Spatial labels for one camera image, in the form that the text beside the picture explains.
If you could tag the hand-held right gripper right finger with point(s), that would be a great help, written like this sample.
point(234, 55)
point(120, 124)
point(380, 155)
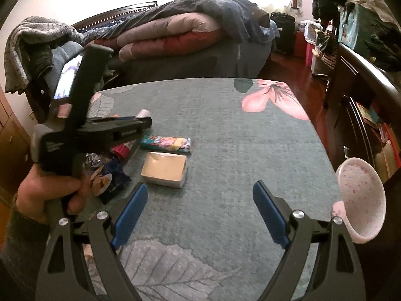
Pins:
point(271, 216)

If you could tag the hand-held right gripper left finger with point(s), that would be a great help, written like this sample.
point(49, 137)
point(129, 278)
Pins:
point(131, 216)

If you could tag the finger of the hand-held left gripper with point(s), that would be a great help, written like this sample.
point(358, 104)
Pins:
point(125, 130)
point(91, 81)

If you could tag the pink speckled bin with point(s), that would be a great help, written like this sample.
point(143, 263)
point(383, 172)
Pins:
point(360, 197)

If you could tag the person's left forearm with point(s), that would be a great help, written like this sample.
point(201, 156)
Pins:
point(22, 244)

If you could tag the person's left hand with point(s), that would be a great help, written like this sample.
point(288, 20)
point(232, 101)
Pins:
point(37, 191)

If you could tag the red snack wrapper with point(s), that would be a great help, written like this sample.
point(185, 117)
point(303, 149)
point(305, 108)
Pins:
point(122, 150)

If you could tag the silver foil wrapper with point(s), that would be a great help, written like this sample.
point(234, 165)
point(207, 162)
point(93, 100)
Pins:
point(93, 160)

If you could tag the blue-grey fleece robe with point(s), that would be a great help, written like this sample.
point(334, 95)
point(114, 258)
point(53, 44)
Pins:
point(67, 53)

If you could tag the dark blue snack bag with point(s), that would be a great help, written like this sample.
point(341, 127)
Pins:
point(111, 183)

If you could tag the colourful small packet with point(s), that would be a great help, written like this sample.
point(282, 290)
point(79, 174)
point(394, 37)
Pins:
point(166, 144)

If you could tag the wooden wardrobe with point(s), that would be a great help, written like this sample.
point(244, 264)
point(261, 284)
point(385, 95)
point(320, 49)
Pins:
point(12, 144)

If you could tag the dark padded jacket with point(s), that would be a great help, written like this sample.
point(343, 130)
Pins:
point(39, 78)

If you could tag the orange box on dark boxes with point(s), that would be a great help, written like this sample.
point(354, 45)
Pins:
point(164, 169)

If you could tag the leaf printed grey tablecloth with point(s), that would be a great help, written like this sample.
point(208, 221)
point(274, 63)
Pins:
point(225, 150)

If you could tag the pink folded quilt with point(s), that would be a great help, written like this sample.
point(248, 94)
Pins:
point(169, 34)

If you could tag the dark wooden bed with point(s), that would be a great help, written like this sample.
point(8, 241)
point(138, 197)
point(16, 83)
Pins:
point(194, 59)

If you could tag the blue quilt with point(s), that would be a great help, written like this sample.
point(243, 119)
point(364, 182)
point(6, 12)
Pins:
point(200, 9)

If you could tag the row of books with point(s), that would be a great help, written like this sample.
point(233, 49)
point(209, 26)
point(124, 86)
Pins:
point(376, 128)

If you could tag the dark wooden dresser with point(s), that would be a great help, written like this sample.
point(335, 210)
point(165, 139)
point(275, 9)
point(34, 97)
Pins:
point(354, 91)

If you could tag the red plastic container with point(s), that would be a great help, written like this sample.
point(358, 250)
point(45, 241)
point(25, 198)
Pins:
point(309, 55)

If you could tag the striped bag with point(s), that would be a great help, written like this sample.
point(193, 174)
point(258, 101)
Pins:
point(325, 57)

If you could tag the black suitcase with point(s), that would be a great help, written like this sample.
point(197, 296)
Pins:
point(282, 33)

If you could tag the clear plastic storage box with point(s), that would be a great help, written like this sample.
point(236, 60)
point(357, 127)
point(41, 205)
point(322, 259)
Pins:
point(310, 31)

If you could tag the pile of dark clothes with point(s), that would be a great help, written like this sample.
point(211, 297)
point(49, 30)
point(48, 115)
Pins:
point(387, 50)

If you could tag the teal storage box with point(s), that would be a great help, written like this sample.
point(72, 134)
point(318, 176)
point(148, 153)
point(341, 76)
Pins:
point(357, 28)

